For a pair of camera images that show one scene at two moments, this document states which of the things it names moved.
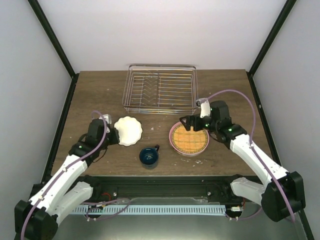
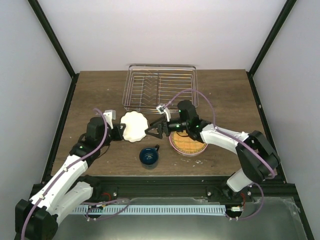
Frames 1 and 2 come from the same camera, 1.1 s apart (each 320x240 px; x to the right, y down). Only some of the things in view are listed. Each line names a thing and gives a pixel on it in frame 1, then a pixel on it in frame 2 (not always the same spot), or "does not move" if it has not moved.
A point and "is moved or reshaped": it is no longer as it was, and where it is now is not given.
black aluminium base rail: (114, 188) does not move
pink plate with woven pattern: (187, 142) does not move
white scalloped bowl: (130, 129) is moved or reshaped
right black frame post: (281, 18) does not move
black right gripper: (189, 119) to (164, 126)
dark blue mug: (149, 157) does not move
